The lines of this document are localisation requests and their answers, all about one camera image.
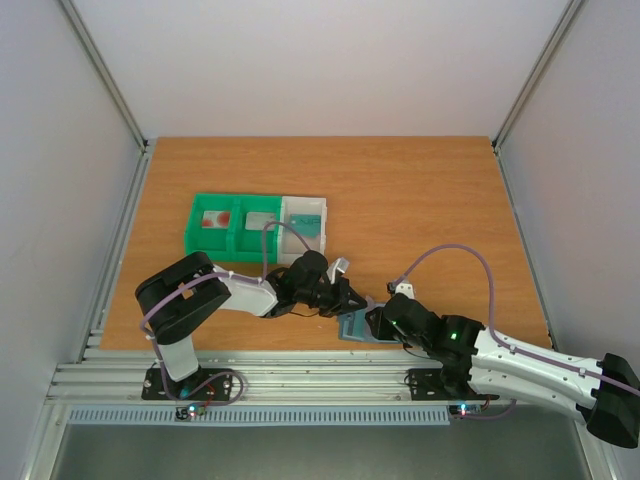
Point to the aluminium frame post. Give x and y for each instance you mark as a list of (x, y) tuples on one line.
[(542, 63), (81, 31)]

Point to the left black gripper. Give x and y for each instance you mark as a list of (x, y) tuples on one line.
[(341, 305)]

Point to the left green bin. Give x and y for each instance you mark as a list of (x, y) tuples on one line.
[(213, 242)]

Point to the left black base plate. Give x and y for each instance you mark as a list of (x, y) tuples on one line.
[(205, 384)]

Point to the right small circuit board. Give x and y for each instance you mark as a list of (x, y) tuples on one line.
[(465, 410)]

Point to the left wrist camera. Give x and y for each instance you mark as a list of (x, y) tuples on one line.
[(337, 268)]

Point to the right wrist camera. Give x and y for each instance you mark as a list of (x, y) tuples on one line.
[(403, 287)]

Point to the aluminium front rail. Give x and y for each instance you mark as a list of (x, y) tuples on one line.
[(347, 377)]

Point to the grey white card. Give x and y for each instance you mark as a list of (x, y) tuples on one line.
[(256, 221)]

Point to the teal leather card holder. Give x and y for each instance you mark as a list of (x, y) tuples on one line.
[(353, 326)]

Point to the left aluminium frame post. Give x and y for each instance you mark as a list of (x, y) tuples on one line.
[(81, 31)]

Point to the right aluminium frame post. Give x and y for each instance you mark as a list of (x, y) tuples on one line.
[(542, 63)]

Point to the white translucent bin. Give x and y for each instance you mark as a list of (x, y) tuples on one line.
[(289, 247)]

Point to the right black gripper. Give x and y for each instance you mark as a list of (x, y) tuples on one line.
[(378, 324)]

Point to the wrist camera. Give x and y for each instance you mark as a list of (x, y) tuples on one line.
[(403, 287), (337, 268)]

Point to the middle green bin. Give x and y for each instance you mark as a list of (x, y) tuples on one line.
[(247, 246)]

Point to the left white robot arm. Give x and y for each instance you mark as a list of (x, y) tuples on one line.
[(178, 300)]

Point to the red and white card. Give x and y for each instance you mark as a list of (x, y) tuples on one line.
[(213, 219)]

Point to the grey slotted cable duct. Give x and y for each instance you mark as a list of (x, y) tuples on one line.
[(261, 416)]

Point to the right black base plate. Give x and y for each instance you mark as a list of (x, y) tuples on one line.
[(426, 384)]

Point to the small circuit board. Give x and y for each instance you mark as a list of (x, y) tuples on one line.
[(465, 410), (189, 412)]

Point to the green bin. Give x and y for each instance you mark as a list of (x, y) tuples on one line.
[(213, 242), (247, 246)]

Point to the left small circuit board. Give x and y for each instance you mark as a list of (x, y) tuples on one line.
[(189, 412)]

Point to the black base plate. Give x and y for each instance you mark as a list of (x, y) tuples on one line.
[(205, 384), (426, 384)]

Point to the teal card in bin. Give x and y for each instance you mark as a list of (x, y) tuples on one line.
[(306, 225)]

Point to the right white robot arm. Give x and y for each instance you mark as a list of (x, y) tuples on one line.
[(602, 394)]

